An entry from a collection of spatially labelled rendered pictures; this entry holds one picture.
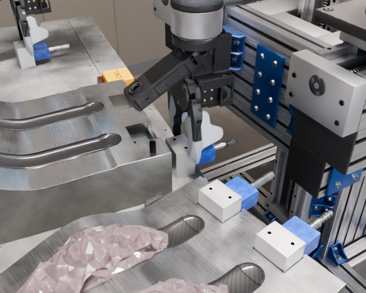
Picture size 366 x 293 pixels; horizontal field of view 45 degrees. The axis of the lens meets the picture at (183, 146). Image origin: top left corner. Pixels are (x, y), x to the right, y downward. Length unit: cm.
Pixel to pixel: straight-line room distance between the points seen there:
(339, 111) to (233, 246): 27
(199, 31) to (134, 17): 212
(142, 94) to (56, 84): 46
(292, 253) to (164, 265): 15
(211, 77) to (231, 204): 20
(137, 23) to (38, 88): 173
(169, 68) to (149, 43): 218
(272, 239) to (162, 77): 28
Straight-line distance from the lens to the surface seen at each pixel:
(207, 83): 68
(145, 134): 76
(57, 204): 68
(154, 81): 66
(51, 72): 115
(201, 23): 63
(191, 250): 58
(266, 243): 57
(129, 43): 278
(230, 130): 233
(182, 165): 75
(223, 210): 60
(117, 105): 85
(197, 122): 69
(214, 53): 68
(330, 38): 96
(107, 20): 268
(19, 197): 66
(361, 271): 149
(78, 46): 128
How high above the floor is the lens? 130
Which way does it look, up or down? 36 degrees down
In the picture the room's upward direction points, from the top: straight up
